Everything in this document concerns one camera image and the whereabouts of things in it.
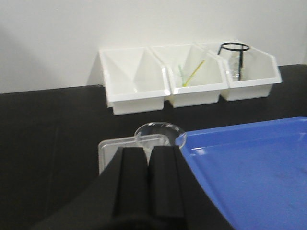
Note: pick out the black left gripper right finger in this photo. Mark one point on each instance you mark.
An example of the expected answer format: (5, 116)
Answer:
(164, 187)

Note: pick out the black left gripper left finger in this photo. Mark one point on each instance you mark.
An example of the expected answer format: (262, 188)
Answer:
(133, 188)

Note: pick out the small metal tray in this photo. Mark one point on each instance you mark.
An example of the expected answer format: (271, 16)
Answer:
(108, 148)

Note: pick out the clear glass beaker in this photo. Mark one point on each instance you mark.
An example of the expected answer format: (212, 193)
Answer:
(168, 130)

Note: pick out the blue plastic tray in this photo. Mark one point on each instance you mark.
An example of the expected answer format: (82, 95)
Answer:
(255, 173)

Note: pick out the left white storage bin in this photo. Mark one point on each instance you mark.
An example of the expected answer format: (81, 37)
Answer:
(135, 80)

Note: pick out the white storage bin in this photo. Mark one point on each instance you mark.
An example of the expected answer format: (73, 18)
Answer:
(135, 80)
(260, 73)
(195, 76)

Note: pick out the yellow green plastic sticks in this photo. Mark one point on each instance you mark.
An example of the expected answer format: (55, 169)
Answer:
(185, 80)

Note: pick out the middle white storage bin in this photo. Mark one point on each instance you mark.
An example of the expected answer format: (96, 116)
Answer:
(195, 76)

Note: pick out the right white storage bin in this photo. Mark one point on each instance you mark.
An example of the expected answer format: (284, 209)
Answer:
(260, 73)

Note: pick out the black wire tripod stand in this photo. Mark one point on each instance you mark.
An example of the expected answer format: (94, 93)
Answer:
(235, 61)

